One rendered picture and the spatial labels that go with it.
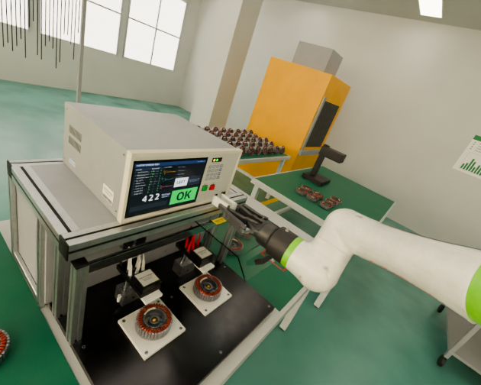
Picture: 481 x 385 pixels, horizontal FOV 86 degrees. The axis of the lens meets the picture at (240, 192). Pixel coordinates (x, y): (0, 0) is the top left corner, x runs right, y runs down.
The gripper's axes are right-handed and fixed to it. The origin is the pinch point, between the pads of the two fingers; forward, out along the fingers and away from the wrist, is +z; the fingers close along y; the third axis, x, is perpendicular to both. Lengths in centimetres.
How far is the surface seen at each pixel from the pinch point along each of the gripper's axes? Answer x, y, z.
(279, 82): 45, 327, 194
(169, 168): 9.3, -16.9, 9.7
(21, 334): -43, -49, 17
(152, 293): -29.7, -20.3, 1.2
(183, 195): -0.8, -8.8, 9.8
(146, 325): -36.2, -24.3, -3.7
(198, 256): -25.9, 0.4, 3.9
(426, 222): -95, 511, -95
